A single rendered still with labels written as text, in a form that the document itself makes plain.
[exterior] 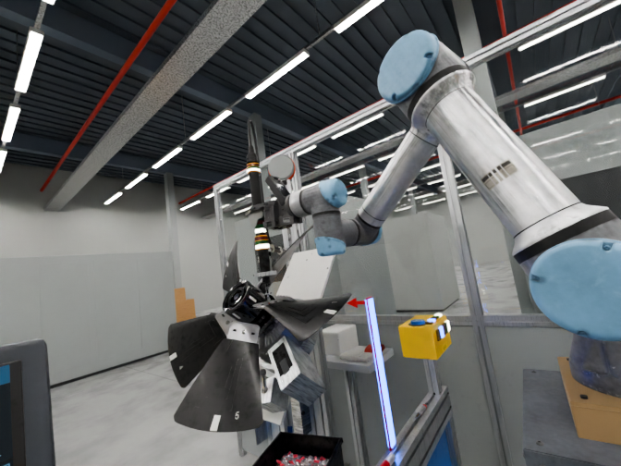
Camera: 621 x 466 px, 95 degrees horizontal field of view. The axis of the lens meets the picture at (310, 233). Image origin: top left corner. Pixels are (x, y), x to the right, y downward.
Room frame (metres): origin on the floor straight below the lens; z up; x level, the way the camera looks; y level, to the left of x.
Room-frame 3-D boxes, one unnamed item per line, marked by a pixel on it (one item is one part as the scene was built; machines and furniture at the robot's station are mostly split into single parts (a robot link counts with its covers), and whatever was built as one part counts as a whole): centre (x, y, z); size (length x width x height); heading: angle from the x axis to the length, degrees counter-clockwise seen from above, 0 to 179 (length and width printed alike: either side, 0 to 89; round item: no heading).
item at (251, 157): (0.90, 0.16, 1.48); 0.04 x 0.04 x 0.46
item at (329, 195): (0.73, -0.05, 1.46); 0.11 x 0.08 x 0.09; 50
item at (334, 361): (1.41, -0.09, 0.85); 0.36 x 0.24 x 0.03; 52
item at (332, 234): (0.74, -0.06, 1.36); 0.11 x 0.08 x 0.11; 130
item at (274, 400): (0.93, 0.18, 0.91); 0.12 x 0.08 x 0.12; 142
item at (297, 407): (1.31, 0.13, 0.73); 0.15 x 0.09 x 0.22; 142
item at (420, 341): (0.91, -0.31, 1.02); 0.16 x 0.10 x 0.11; 142
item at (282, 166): (1.62, 0.12, 1.88); 0.17 x 0.15 x 0.16; 52
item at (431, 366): (0.91, -0.31, 0.92); 0.03 x 0.03 x 0.12; 52
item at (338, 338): (1.48, -0.05, 0.92); 0.17 x 0.16 x 0.11; 142
